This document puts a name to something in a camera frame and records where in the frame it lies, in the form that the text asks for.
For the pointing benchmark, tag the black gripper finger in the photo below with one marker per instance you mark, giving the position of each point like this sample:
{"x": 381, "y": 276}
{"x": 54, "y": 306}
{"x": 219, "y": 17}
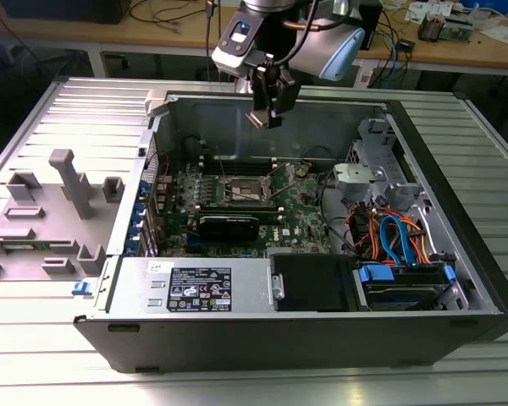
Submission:
{"x": 285, "y": 97}
{"x": 260, "y": 89}

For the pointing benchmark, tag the silver square CPU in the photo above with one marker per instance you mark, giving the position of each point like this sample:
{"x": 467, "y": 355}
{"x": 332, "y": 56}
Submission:
{"x": 256, "y": 118}

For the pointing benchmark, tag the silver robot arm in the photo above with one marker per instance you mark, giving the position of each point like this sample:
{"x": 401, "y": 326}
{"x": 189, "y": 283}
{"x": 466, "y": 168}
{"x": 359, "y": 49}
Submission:
{"x": 321, "y": 46}

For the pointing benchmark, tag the black RAM slot bank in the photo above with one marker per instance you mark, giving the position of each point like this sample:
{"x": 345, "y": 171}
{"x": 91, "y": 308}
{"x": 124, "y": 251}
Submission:
{"x": 237, "y": 162}

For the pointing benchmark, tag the blue expansion slot latches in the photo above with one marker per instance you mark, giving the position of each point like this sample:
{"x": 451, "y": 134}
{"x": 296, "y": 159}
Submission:
{"x": 136, "y": 209}

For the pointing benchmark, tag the round coin battery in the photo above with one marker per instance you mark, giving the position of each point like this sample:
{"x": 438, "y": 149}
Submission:
{"x": 301, "y": 171}

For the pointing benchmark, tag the white QR label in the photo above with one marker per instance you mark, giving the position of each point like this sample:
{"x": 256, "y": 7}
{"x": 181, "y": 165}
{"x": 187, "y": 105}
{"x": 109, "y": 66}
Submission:
{"x": 365, "y": 78}

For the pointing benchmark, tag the black tower box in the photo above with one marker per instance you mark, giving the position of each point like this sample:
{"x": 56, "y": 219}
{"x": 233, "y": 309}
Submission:
{"x": 372, "y": 25}

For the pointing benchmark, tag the green motherboard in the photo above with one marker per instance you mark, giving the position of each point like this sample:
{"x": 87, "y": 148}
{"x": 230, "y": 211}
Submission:
{"x": 296, "y": 203}

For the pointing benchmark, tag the silver metal drive cage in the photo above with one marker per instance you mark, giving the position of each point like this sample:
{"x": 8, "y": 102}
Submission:
{"x": 355, "y": 179}

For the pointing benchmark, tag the small black adapter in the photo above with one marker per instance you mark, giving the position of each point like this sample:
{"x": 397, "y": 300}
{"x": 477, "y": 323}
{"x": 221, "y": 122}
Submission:
{"x": 406, "y": 45}

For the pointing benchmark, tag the black graphics card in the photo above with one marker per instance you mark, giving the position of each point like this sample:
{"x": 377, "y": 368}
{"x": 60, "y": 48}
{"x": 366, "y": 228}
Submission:
{"x": 228, "y": 230}

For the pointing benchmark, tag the white printed cards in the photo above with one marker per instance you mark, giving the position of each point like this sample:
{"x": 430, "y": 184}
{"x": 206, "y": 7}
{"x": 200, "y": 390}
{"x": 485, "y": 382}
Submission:
{"x": 427, "y": 10}

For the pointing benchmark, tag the metal heat sink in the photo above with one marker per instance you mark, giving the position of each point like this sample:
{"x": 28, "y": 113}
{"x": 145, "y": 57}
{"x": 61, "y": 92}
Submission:
{"x": 432, "y": 27}

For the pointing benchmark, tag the grey metal device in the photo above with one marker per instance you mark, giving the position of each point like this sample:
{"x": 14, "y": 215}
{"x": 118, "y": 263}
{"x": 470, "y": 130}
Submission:
{"x": 459, "y": 29}

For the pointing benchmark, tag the blue disk carrier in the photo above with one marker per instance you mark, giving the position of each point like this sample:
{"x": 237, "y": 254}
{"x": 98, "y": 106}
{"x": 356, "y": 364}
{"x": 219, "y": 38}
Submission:
{"x": 377, "y": 272}

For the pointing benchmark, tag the wooden desk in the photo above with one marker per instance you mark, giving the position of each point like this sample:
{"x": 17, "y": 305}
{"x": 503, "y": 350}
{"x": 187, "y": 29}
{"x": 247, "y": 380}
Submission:
{"x": 67, "y": 34}

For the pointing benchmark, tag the large black flat box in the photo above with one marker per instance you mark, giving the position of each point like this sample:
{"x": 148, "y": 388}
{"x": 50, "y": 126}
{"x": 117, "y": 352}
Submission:
{"x": 67, "y": 10}

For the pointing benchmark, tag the white paper sheet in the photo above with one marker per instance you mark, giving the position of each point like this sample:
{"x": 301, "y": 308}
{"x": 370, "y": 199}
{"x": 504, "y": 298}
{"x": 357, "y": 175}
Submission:
{"x": 504, "y": 34}

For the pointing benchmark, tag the black hard disk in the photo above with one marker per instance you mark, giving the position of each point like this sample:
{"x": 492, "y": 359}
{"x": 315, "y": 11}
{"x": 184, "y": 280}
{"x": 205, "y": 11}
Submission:
{"x": 402, "y": 296}

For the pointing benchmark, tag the grey power supply unit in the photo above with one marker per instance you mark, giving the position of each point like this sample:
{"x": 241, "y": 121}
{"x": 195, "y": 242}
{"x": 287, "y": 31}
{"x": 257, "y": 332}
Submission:
{"x": 135, "y": 283}

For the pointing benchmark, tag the black open PC case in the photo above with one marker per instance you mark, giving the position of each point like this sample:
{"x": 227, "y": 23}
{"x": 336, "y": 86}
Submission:
{"x": 279, "y": 342}

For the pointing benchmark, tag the grey plastic parts rack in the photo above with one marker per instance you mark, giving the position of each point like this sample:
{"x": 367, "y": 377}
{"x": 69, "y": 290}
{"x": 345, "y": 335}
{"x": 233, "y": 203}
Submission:
{"x": 46, "y": 237}

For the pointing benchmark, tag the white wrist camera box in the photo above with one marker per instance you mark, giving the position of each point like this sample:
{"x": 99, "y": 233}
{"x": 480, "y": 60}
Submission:
{"x": 233, "y": 46}

